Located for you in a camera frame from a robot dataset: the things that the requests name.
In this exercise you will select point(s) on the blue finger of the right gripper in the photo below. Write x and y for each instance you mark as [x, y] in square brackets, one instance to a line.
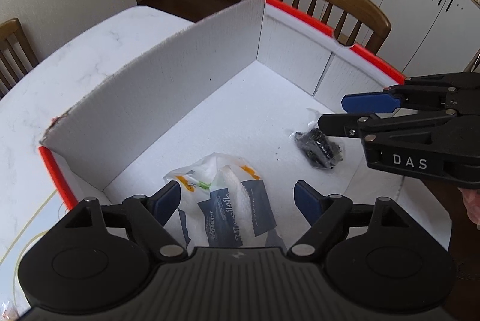
[371, 102]
[343, 125]

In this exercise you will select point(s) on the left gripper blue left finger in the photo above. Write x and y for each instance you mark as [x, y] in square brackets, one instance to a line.
[165, 202]

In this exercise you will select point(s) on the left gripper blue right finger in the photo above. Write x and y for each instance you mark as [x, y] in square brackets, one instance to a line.
[311, 204]

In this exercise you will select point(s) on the clear bag of black parts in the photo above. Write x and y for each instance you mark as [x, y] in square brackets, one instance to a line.
[320, 151]

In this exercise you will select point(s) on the white grey tissue pack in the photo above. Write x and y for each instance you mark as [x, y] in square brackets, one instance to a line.
[224, 204]

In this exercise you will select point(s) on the person's right hand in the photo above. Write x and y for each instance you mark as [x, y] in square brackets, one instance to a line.
[471, 200]

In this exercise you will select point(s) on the red cardboard shoe box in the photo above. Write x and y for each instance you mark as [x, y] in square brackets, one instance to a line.
[240, 82]

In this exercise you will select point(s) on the wooden chair behind table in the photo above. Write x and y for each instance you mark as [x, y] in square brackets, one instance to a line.
[17, 55]

